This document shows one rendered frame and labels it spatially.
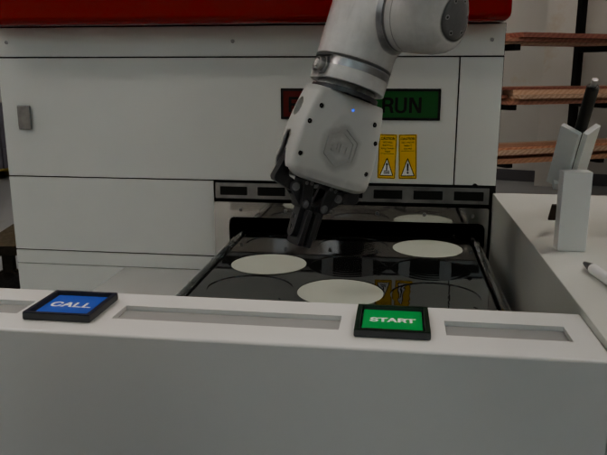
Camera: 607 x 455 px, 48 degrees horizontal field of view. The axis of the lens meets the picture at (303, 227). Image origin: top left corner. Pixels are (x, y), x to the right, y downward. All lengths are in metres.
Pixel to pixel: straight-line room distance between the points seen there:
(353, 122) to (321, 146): 0.05
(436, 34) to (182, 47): 0.54
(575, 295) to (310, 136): 0.30
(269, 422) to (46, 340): 0.18
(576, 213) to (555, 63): 6.53
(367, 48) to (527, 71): 6.85
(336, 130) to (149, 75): 0.49
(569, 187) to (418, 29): 0.23
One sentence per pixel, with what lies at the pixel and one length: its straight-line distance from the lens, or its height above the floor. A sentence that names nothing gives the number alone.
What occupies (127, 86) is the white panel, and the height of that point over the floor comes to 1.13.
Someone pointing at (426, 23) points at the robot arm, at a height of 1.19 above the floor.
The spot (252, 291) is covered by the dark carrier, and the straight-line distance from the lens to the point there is 0.80.
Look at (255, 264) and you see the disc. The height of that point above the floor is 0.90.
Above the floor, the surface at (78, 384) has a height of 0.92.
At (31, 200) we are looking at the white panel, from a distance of 1.26.
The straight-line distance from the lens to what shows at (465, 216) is 1.09.
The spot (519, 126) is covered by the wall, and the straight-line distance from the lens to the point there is 7.58.
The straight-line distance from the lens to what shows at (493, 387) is 0.50.
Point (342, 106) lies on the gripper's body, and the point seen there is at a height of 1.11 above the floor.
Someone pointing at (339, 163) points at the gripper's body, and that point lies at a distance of 0.72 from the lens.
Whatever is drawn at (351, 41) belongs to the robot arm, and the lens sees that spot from 0.72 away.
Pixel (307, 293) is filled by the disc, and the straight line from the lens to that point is 0.78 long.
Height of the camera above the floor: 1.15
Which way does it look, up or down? 13 degrees down
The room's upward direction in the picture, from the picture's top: straight up
